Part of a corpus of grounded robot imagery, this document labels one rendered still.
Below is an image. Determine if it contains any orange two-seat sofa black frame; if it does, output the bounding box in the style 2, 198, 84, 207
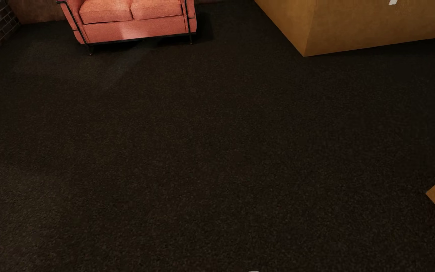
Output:
56, 0, 198, 56

